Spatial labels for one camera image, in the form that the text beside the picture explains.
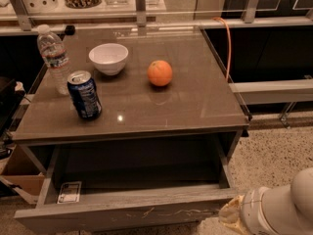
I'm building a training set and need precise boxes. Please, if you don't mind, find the white ceramic bowl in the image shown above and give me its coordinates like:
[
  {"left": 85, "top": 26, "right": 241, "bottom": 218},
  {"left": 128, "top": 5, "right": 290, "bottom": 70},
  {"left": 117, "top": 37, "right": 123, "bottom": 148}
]
[{"left": 89, "top": 43, "right": 129, "bottom": 75}]

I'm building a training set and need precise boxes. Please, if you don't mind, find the orange cable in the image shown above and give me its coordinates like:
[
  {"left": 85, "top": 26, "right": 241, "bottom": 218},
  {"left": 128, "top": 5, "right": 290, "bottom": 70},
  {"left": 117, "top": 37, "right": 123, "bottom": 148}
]
[{"left": 212, "top": 16, "right": 233, "bottom": 82}]

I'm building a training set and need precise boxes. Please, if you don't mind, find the blue soda can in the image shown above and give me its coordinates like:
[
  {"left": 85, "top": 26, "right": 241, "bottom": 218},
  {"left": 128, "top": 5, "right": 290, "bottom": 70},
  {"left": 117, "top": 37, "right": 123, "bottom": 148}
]
[{"left": 67, "top": 70, "right": 102, "bottom": 119}]

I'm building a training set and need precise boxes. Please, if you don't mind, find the clear plastic water bottle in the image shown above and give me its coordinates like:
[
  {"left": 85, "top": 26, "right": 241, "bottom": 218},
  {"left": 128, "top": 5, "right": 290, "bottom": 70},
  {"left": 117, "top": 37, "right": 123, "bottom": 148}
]
[{"left": 37, "top": 24, "right": 71, "bottom": 95}]

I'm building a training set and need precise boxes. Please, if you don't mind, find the cardboard box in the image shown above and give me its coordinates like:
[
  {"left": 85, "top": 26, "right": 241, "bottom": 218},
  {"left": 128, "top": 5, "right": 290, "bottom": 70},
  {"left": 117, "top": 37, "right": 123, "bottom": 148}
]
[{"left": 0, "top": 146, "right": 44, "bottom": 205}]

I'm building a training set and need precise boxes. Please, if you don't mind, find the orange fruit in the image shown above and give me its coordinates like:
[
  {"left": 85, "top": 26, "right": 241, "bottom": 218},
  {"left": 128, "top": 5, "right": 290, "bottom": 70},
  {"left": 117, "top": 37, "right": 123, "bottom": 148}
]
[{"left": 147, "top": 60, "right": 173, "bottom": 86}]

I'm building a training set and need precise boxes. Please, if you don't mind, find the grey cabinet with glossy top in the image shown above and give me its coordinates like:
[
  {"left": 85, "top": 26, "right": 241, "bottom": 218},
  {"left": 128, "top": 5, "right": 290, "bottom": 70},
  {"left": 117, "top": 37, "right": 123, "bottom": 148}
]
[{"left": 12, "top": 25, "right": 253, "bottom": 181}]

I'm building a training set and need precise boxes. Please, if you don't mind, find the white label sticker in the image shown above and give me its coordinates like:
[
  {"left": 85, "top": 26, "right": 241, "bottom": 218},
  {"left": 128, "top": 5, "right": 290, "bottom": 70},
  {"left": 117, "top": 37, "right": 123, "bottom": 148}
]
[{"left": 58, "top": 181, "right": 82, "bottom": 204}]

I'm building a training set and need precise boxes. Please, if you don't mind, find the metal rail bracket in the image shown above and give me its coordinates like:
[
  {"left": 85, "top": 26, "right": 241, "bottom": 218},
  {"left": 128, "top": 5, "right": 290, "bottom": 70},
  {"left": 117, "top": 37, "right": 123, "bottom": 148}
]
[{"left": 135, "top": 0, "right": 147, "bottom": 26}]

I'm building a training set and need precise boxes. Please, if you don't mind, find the grey wooden top drawer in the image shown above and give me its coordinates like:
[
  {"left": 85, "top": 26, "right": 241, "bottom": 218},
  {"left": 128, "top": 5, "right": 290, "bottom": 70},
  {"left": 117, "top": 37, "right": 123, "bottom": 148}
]
[{"left": 15, "top": 133, "right": 240, "bottom": 234}]

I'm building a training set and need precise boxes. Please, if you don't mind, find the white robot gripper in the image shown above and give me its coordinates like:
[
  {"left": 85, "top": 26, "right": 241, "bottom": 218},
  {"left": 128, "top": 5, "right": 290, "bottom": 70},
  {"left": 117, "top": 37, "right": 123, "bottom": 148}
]
[{"left": 218, "top": 187, "right": 278, "bottom": 235}]

